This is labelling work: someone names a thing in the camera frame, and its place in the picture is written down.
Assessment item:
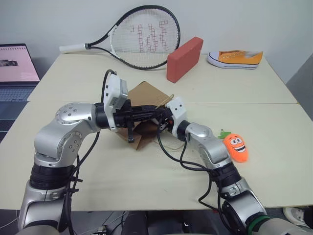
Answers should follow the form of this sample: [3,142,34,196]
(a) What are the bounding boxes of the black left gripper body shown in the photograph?
[113,99,138,129]

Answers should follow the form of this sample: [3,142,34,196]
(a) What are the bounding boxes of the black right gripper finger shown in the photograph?
[133,114,160,122]

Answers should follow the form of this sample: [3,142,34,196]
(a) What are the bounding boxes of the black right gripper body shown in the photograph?
[156,108,175,133]

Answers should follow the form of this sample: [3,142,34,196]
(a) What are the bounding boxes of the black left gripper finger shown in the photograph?
[132,104,160,116]
[127,121,136,143]

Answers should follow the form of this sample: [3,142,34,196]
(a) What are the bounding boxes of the brown paper bag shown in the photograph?
[116,81,177,151]

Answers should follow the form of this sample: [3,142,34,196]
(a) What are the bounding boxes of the orange carrot plush toy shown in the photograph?
[218,129,250,163]

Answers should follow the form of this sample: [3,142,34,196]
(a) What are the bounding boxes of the red foam brick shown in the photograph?
[166,36,204,84]

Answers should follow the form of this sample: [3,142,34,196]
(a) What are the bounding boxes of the black white tennis racket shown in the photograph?
[59,5,181,71]

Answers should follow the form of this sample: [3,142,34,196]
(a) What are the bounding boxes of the yellow canvas sneaker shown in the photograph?
[206,50,264,70]

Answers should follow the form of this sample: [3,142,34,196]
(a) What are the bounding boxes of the dark rounded shape under table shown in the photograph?
[102,210,222,235]

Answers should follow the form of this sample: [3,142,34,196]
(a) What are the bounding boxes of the open laptop with pink screen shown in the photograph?
[0,44,41,102]

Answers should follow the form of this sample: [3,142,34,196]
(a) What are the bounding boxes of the white shoe under table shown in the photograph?
[283,206,313,229]

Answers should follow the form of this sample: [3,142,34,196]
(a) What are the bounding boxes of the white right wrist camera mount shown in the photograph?
[165,96,188,136]

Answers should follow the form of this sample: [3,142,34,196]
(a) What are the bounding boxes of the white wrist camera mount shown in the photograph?
[165,96,188,136]
[101,70,130,132]

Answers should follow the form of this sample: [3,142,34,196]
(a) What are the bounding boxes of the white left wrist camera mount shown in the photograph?
[101,70,130,132]

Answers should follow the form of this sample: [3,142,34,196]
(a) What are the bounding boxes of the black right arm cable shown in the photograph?
[156,122,236,232]

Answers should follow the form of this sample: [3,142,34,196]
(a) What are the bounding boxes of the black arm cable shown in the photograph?
[156,122,236,232]
[62,69,118,235]

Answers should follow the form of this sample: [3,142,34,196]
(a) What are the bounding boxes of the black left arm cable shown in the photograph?
[62,69,118,235]

